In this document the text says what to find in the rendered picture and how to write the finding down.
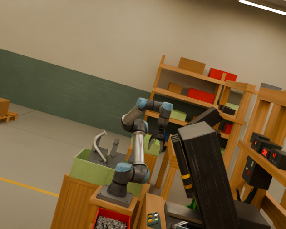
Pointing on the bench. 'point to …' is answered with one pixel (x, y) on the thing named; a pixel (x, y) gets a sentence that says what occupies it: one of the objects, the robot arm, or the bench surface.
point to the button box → (154, 221)
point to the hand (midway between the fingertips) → (154, 151)
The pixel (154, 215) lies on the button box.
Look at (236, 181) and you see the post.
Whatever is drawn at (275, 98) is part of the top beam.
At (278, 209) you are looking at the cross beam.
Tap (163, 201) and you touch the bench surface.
